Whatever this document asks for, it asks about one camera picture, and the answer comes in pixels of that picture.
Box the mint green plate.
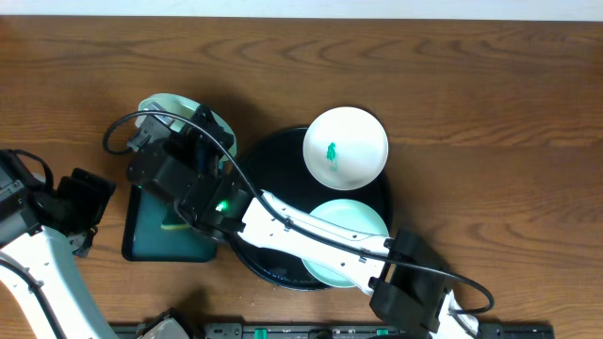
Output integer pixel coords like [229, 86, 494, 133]
[301, 199, 389, 288]
[138, 93, 237, 155]

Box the yellow green sponge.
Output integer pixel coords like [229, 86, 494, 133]
[160, 210, 189, 231]

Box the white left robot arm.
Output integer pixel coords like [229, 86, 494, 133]
[1, 150, 116, 338]

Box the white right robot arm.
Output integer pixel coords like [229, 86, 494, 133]
[127, 109, 492, 338]

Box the dark teal rectangular tray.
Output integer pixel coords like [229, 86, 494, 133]
[122, 186, 217, 263]

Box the round black tray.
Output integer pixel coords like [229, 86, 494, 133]
[231, 127, 393, 291]

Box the white plate with green stain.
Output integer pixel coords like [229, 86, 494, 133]
[302, 106, 389, 191]

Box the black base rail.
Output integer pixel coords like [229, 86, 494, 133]
[110, 321, 556, 339]

